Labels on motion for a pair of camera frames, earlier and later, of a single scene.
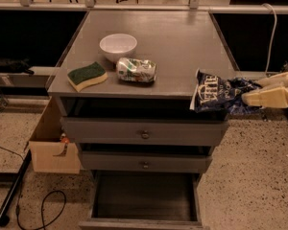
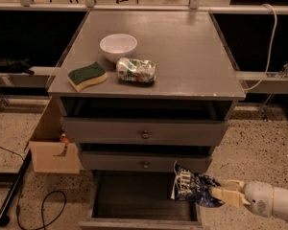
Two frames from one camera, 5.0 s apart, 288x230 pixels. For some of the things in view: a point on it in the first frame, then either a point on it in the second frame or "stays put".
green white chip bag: [136, 70] stays put
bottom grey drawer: [144, 200] stays put
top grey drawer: [145, 131] stays put
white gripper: [272, 97] -> [258, 197]
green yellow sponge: [86, 76] stays put
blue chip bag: [217, 94] -> [190, 186]
